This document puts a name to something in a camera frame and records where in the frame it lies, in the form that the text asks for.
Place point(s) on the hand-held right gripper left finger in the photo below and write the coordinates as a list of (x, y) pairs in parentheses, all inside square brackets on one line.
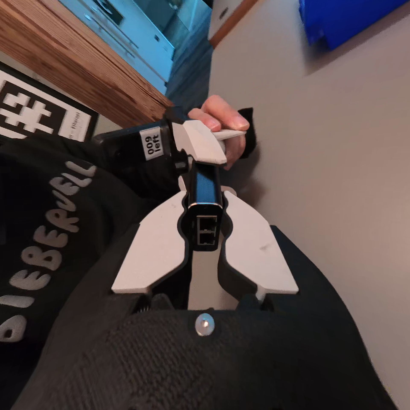
[(153, 249)]

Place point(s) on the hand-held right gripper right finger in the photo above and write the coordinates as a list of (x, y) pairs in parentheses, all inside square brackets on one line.
[(256, 253)]

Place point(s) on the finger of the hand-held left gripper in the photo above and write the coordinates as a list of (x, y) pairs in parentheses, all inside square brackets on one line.
[(183, 184), (203, 141)]

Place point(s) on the black network adapter box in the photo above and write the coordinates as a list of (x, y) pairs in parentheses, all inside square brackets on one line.
[(205, 189)]

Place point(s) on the blue plastic bin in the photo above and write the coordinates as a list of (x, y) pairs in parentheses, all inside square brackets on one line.
[(352, 19)]

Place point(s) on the person's left hand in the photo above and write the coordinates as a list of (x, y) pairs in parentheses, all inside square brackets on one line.
[(224, 112)]

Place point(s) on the black framed marker poster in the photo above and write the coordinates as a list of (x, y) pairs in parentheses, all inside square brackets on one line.
[(32, 112)]

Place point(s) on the wood-edged white table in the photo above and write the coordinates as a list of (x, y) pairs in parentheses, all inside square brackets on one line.
[(224, 16)]

